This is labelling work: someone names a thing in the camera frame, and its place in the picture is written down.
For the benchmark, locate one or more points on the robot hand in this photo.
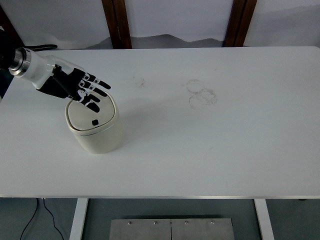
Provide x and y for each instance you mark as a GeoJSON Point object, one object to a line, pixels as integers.
{"type": "Point", "coordinates": [62, 82]}

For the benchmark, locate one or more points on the dark wooden screen post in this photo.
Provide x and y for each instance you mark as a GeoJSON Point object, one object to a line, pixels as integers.
{"type": "Point", "coordinates": [8, 23]}
{"type": "Point", "coordinates": [238, 22]}
{"type": "Point", "coordinates": [120, 22]}

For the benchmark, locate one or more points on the cream plastic trash bin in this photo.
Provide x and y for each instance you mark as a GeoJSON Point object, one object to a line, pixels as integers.
{"type": "Point", "coordinates": [100, 142]}

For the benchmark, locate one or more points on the white table leg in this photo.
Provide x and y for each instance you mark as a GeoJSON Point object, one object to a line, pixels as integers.
{"type": "Point", "coordinates": [264, 220]}
{"type": "Point", "coordinates": [78, 220]}

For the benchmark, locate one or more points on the grey metal plate with screws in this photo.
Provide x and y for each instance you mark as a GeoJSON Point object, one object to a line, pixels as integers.
{"type": "Point", "coordinates": [150, 231]}

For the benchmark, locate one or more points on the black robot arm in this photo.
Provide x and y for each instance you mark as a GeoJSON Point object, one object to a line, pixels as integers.
{"type": "Point", "coordinates": [5, 50]}

